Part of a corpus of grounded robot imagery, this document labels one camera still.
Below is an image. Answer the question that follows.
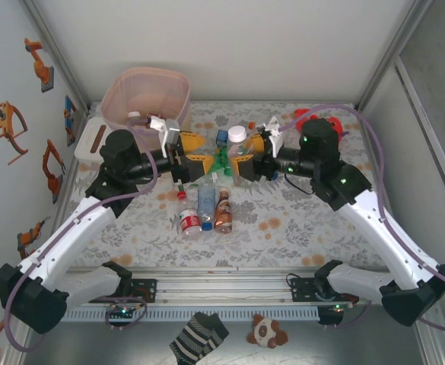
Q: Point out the aluminium enclosure frame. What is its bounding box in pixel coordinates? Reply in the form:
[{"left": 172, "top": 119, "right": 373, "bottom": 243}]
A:
[{"left": 1, "top": 0, "right": 445, "bottom": 365}]

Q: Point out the bottle red gold label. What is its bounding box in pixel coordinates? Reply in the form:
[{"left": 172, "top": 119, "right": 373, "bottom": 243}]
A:
[{"left": 128, "top": 109, "right": 164, "bottom": 129}]

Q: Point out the blue orange wall sticker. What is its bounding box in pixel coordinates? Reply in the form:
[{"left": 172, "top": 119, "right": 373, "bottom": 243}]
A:
[{"left": 62, "top": 94, "right": 78, "bottom": 148}]

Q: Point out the clear cylindrical bottle white cap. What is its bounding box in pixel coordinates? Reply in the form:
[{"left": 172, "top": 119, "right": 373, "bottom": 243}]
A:
[{"left": 189, "top": 173, "right": 220, "bottom": 190}]

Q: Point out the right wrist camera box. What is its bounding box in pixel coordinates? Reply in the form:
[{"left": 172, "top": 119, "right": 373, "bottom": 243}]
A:
[{"left": 258, "top": 116, "right": 285, "bottom": 157}]

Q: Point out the light blue square bottle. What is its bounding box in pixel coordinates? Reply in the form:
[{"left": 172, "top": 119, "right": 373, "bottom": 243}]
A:
[{"left": 197, "top": 181, "right": 215, "bottom": 232}]

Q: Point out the white slotted cable duct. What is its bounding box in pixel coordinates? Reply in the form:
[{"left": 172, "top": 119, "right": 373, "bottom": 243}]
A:
[{"left": 31, "top": 306, "right": 320, "bottom": 322}]

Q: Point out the clear bottle red label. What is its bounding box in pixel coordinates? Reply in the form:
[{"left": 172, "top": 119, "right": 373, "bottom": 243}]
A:
[{"left": 176, "top": 191, "right": 205, "bottom": 240}]

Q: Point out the beige ribbed bin pink liner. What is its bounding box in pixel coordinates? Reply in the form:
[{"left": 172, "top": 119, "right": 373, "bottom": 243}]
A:
[{"left": 100, "top": 67, "right": 192, "bottom": 153}]

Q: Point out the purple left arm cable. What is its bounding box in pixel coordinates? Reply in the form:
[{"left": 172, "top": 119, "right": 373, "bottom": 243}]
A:
[{"left": 2, "top": 119, "right": 161, "bottom": 353}]

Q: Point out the brown coffee drink bottle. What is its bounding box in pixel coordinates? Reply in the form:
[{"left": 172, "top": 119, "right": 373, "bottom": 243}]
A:
[{"left": 213, "top": 187, "right": 234, "bottom": 235}]

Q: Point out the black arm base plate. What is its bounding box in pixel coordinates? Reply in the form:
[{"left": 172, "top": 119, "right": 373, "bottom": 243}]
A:
[
  {"left": 87, "top": 278, "right": 158, "bottom": 304},
  {"left": 290, "top": 276, "right": 360, "bottom": 304}
]

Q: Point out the black white striped sock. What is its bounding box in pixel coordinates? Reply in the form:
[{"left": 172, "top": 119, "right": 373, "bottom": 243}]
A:
[{"left": 168, "top": 311, "right": 230, "bottom": 364}]

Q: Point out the white plastic tissue box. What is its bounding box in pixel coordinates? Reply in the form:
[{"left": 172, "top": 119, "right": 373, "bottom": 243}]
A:
[{"left": 73, "top": 116, "right": 111, "bottom": 165}]

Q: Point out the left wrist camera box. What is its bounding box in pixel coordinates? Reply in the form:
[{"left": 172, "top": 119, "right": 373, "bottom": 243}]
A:
[{"left": 148, "top": 116, "right": 182, "bottom": 157}]

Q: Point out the clear bottle wide white cap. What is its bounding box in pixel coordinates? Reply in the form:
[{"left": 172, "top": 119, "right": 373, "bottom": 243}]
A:
[{"left": 227, "top": 125, "right": 254, "bottom": 187}]

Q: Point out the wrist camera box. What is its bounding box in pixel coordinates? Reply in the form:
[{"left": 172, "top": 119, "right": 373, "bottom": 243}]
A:
[
  {"left": 258, "top": 116, "right": 285, "bottom": 157},
  {"left": 148, "top": 116, "right": 182, "bottom": 157}
]

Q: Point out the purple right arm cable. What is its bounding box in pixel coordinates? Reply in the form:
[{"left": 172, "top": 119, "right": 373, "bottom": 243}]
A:
[{"left": 281, "top": 104, "right": 445, "bottom": 332}]

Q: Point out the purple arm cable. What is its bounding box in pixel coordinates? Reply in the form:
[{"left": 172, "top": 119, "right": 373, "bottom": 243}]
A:
[
  {"left": 281, "top": 104, "right": 445, "bottom": 332},
  {"left": 2, "top": 119, "right": 161, "bottom": 353}
]

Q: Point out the brown white panda plush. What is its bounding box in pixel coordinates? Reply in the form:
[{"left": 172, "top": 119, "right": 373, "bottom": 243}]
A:
[{"left": 246, "top": 313, "right": 290, "bottom": 349}]

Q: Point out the red shark plush toy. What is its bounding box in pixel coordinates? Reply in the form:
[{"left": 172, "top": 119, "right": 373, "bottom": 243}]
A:
[{"left": 294, "top": 108, "right": 351, "bottom": 138}]

